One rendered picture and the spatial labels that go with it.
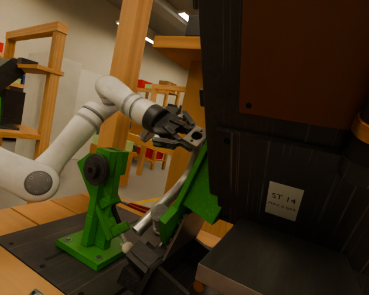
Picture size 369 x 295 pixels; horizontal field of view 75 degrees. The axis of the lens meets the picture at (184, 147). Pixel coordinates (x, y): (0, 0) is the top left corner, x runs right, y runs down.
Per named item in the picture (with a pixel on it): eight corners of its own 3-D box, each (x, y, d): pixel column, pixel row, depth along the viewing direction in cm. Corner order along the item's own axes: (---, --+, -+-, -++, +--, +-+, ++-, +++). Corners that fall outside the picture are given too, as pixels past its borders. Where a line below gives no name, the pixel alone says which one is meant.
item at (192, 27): (226, 36, 73) (231, 13, 73) (184, 35, 80) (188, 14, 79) (232, 45, 80) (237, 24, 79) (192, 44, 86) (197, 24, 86)
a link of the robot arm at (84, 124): (99, 129, 74) (108, 124, 67) (38, 205, 63) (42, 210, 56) (74, 108, 70) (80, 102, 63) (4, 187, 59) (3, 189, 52)
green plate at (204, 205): (198, 250, 44) (252, 149, 40) (164, 223, 47) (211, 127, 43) (217, 231, 54) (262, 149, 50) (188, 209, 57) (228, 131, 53)
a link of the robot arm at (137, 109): (166, 126, 72) (151, 117, 75) (161, 97, 64) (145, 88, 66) (144, 144, 68) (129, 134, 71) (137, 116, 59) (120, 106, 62)
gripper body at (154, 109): (136, 115, 60) (164, 131, 56) (159, 96, 64) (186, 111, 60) (141, 134, 66) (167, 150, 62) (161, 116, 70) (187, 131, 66)
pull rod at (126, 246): (134, 253, 60) (139, 231, 59) (126, 257, 57) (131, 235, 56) (118, 244, 62) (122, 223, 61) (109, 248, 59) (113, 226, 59)
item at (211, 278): (377, 391, 18) (388, 356, 18) (191, 289, 25) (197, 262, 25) (328, 233, 53) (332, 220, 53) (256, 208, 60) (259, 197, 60)
